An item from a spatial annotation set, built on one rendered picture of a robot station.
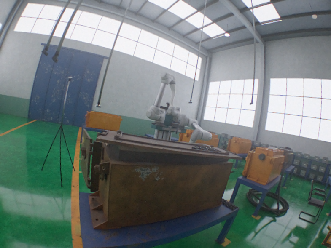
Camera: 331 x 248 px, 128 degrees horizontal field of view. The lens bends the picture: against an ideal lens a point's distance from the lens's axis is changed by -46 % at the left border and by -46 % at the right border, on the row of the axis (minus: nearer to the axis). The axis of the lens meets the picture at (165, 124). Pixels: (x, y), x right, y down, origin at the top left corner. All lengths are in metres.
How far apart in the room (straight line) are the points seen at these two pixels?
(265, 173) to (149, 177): 2.81
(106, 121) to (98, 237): 5.46
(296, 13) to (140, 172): 10.54
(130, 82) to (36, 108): 6.74
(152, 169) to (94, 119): 5.32
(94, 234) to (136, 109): 9.95
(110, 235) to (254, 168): 3.11
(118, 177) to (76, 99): 9.16
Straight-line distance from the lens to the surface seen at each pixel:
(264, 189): 3.24
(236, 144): 7.25
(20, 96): 11.15
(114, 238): 1.25
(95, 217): 1.39
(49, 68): 10.58
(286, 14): 10.62
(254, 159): 3.57
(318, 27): 11.69
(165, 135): 2.75
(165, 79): 2.20
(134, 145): 1.04
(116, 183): 1.05
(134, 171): 1.04
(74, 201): 2.68
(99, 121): 6.27
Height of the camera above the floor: 1.58
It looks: 2 degrees down
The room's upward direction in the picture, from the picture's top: 11 degrees clockwise
